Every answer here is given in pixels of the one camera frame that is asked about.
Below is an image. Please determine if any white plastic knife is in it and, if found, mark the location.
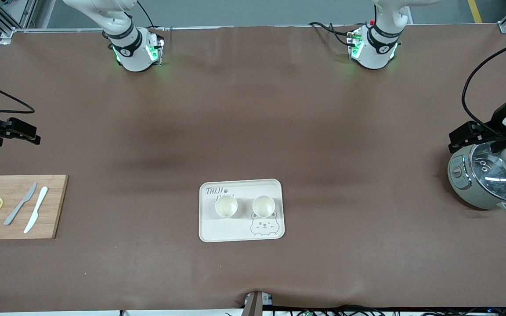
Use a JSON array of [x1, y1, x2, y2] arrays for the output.
[[23, 187, 49, 234]]

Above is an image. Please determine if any wooden cutting board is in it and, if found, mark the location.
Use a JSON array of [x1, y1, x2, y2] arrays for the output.
[[0, 175, 69, 240]]

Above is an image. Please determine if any black right base cable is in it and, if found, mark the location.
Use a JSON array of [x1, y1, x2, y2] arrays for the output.
[[137, 0, 166, 32]]

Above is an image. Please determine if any black base cable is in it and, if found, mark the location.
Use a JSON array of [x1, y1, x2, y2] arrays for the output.
[[308, 21, 359, 49], [137, 0, 166, 32]]

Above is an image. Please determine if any white plastic cup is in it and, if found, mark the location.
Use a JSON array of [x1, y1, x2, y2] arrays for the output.
[[252, 195, 276, 218], [215, 195, 239, 219]]

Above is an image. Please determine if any grey plastic knife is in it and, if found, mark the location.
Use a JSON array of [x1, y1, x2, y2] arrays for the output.
[[4, 182, 38, 226]]

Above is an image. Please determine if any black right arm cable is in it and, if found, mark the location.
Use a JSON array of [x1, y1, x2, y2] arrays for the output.
[[0, 77, 36, 115]]

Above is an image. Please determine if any black left base cable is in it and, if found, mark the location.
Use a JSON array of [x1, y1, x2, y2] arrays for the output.
[[308, 21, 359, 49]]

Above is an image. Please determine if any beige tray with bear print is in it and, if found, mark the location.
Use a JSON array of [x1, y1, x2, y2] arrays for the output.
[[199, 179, 286, 243]]

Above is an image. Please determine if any glass pot lid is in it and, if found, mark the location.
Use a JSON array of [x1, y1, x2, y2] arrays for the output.
[[470, 140, 506, 198]]

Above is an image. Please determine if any brown table mat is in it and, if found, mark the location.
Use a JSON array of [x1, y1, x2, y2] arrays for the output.
[[0, 24, 506, 313]]

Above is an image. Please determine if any grey-green electric cooking pot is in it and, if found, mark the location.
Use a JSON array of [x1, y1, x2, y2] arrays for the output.
[[448, 143, 506, 215]]

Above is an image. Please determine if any grey mounting post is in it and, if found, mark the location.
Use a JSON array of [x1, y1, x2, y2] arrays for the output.
[[242, 291, 274, 316]]

